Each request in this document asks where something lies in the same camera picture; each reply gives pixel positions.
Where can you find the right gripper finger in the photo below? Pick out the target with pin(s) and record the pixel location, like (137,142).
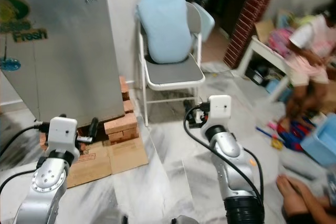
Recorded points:
(189,113)

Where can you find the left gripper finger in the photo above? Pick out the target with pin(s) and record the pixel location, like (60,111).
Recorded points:
(94,128)
(62,116)

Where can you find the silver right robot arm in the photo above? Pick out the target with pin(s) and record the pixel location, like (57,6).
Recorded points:
(233,171)

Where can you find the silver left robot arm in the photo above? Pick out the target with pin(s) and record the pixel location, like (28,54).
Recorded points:
(44,187)

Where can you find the silver fridge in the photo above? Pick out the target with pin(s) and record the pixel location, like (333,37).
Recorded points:
(73,56)

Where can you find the red brick stack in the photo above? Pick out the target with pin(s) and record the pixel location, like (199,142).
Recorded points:
(43,141)
(123,124)

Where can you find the flat cardboard sheet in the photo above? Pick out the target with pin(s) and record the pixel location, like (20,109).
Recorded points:
(128,156)
(92,169)

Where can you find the white folding chair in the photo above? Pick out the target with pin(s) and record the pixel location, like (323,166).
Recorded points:
(176,72)

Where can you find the black bag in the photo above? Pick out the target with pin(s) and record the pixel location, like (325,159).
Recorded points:
(256,76)

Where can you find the yellow and blue stick toy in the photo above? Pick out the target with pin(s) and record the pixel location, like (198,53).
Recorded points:
(270,136)

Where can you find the low white table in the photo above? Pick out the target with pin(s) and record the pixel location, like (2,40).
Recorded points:
(262,51)

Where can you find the large light blue cushion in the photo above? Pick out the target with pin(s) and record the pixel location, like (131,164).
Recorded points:
(165,24)

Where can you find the red and blue toy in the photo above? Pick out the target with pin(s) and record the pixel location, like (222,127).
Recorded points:
(293,137)

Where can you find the brown cardboard box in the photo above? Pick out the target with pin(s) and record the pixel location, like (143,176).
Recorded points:
(264,29)

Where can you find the wide red brick pillar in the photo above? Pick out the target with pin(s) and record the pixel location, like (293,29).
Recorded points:
(249,19)

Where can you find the pink patterned backpack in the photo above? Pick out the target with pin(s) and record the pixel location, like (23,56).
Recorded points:
(279,40)

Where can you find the child in pink shorts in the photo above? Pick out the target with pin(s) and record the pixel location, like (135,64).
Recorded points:
(310,61)

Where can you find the light blue plastic bin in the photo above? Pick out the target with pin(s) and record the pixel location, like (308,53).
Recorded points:
(320,142)

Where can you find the person's bare foot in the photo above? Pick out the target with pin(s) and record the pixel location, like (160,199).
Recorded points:
(302,198)

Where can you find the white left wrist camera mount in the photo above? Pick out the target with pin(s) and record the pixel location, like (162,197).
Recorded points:
(63,134)

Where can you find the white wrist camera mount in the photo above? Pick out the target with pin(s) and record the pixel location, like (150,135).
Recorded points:
(63,134)
(220,106)

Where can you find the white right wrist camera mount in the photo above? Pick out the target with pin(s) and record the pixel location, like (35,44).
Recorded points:
(220,106)

